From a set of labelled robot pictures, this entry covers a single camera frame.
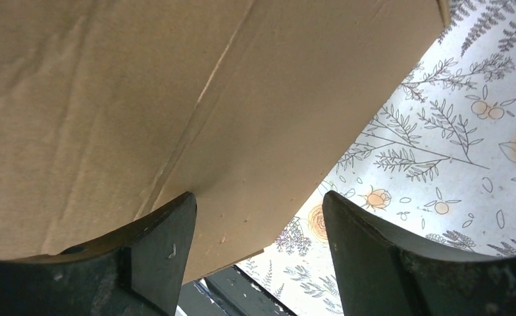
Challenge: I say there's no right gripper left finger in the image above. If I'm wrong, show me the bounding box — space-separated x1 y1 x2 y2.
0 192 197 315

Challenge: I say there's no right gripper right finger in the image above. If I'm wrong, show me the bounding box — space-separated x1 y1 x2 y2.
322 191 516 315

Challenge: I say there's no brown cardboard box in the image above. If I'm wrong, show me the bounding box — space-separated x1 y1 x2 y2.
0 1 451 280

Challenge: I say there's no floral table mat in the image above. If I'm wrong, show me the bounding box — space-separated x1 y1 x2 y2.
238 1 516 315

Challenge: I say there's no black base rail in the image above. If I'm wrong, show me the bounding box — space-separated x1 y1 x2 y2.
176 266 296 316

